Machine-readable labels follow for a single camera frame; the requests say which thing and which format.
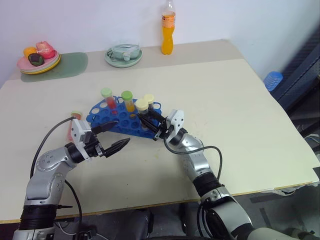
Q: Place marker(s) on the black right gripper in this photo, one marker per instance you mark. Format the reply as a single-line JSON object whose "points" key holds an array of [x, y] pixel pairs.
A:
{"points": [[162, 131]]}

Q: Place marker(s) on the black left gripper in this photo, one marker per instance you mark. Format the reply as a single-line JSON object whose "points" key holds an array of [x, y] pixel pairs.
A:
{"points": [[93, 147]]}

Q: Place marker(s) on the dark tube yellow cap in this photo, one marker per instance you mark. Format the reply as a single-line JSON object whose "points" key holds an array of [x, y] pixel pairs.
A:
{"points": [[142, 103], [149, 98]]}

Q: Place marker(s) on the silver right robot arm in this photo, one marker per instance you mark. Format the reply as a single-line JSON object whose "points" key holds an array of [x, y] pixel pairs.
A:
{"points": [[197, 155]]}

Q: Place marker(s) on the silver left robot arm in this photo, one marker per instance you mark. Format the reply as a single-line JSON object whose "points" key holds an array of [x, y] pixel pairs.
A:
{"points": [[45, 162]]}

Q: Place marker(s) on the blue test tube rack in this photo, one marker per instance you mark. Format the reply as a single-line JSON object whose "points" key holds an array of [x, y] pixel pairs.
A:
{"points": [[122, 120]]}

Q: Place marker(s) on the orange tube green cap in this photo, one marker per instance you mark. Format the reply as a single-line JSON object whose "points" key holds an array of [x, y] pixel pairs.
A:
{"points": [[128, 102]]}

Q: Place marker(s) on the red tube pale green cap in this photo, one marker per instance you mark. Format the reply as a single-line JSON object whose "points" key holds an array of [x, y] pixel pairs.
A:
{"points": [[110, 100]]}

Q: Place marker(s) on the pale green plate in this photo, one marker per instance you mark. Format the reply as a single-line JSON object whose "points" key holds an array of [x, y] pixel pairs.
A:
{"points": [[120, 63]]}

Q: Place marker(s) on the pale green bowl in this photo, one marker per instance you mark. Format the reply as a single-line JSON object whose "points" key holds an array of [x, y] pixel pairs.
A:
{"points": [[117, 51]]}

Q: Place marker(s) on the green placemat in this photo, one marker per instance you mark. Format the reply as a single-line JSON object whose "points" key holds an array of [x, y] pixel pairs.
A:
{"points": [[72, 65]]}

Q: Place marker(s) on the orange soda bottle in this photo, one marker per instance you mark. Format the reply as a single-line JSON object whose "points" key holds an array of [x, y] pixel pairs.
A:
{"points": [[167, 37]]}

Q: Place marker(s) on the yellow plate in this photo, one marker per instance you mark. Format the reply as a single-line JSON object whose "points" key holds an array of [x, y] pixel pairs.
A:
{"points": [[50, 68]]}

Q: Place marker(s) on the grey table leg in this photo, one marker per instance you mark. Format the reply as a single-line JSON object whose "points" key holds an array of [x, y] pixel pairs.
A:
{"points": [[188, 217]]}

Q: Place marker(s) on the dark toy mangosteen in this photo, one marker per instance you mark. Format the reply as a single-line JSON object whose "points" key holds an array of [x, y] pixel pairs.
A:
{"points": [[36, 59]]}

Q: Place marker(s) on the pink toy peach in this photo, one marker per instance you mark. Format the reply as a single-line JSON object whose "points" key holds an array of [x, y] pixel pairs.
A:
{"points": [[45, 49]]}

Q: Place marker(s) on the pink plate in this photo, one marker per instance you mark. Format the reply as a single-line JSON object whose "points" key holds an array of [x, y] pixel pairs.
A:
{"points": [[25, 65]]}

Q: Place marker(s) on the orange toy fruit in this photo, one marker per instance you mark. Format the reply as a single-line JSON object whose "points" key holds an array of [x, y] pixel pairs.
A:
{"points": [[29, 51]]}

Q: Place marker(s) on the blue water jug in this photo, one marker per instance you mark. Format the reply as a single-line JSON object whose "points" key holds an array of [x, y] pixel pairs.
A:
{"points": [[273, 80]]}

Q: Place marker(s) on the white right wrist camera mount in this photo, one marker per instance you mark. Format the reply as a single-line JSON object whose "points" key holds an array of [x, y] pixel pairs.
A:
{"points": [[176, 120]]}

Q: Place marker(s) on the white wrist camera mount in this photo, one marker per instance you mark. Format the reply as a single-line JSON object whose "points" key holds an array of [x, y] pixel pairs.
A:
{"points": [[79, 130], [176, 120]]}

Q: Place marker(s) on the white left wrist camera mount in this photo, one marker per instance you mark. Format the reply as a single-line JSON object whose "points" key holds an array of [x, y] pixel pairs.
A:
{"points": [[79, 130]]}

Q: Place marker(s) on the dark metal frame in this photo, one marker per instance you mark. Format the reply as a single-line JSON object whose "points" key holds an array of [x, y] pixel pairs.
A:
{"points": [[302, 75]]}

